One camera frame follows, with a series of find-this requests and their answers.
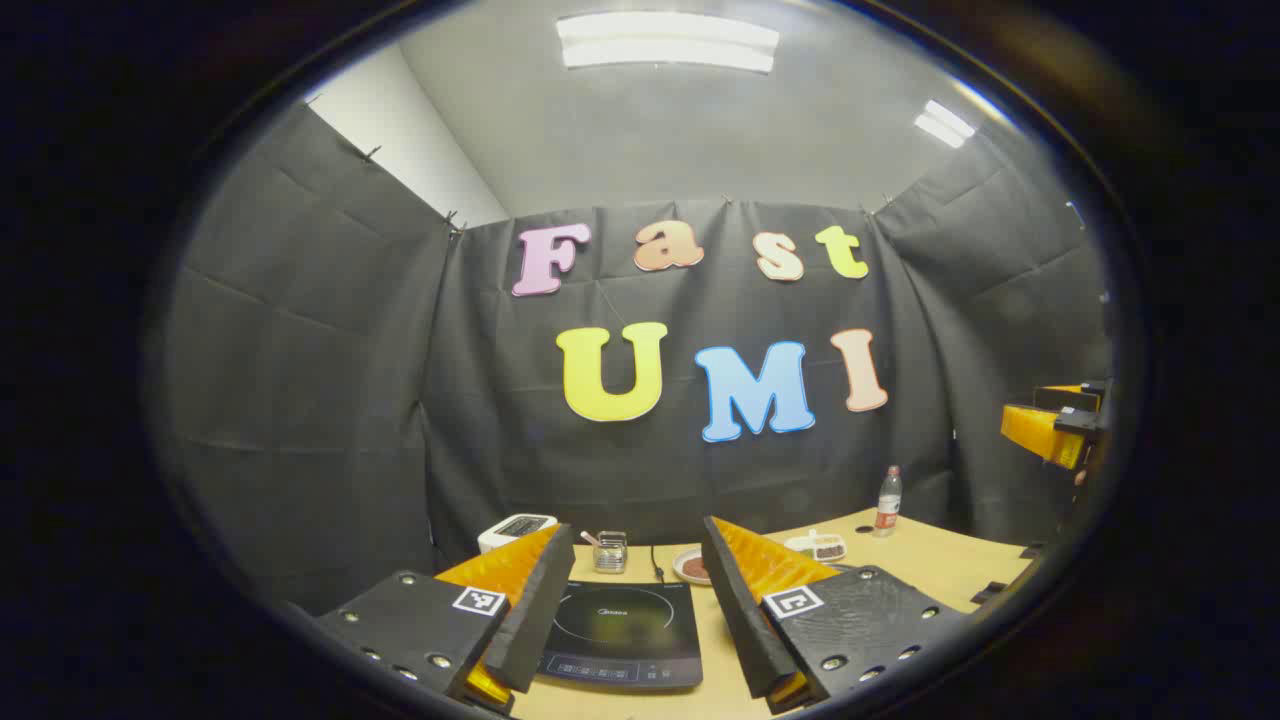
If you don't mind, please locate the small ceiling light panel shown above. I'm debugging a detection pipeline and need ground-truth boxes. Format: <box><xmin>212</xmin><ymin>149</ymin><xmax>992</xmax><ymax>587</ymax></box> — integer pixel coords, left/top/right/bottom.
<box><xmin>913</xmin><ymin>99</ymin><xmax>977</xmax><ymax>149</ymax></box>

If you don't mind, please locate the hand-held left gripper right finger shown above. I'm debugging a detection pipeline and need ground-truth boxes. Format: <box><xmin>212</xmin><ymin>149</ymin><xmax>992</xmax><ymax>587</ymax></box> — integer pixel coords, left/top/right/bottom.
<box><xmin>700</xmin><ymin>515</ymin><xmax>969</xmax><ymax>715</ymax></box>

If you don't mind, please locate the white toaster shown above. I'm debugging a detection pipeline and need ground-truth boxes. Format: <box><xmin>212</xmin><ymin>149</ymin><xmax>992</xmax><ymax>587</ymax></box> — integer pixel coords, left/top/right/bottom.
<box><xmin>477</xmin><ymin>514</ymin><xmax>559</xmax><ymax>556</ymax></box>

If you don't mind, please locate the white divided bean dish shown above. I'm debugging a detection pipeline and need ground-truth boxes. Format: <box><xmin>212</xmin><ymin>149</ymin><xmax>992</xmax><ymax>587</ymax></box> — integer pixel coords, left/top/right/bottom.
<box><xmin>783</xmin><ymin>530</ymin><xmax>848</xmax><ymax>564</ymax></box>

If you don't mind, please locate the clear plastic water bottle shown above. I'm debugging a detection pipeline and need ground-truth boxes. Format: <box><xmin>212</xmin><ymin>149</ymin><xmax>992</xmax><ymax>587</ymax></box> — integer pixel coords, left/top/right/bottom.
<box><xmin>874</xmin><ymin>465</ymin><xmax>903</xmax><ymax>539</ymax></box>

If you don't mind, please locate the black induction cooktop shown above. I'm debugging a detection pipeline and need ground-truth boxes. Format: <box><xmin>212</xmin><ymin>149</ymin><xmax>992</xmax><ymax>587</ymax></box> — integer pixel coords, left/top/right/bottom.
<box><xmin>537</xmin><ymin>580</ymin><xmax>703</xmax><ymax>691</ymax></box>

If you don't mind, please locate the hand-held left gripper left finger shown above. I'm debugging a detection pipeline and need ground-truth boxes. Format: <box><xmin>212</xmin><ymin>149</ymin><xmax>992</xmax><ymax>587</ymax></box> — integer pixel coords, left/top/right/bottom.
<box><xmin>315</xmin><ymin>522</ymin><xmax>577</xmax><ymax>716</ymax></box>

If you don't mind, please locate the large ceiling light panel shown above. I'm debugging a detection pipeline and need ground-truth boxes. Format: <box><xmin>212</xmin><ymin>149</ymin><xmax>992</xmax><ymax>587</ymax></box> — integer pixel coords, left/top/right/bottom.
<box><xmin>557</xmin><ymin>12</ymin><xmax>780</xmax><ymax>74</ymax></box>

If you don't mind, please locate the black backdrop cloth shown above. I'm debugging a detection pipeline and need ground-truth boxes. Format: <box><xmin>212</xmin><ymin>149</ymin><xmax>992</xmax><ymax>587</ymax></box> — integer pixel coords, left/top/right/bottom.
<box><xmin>160</xmin><ymin>100</ymin><xmax>1116</xmax><ymax>616</ymax></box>

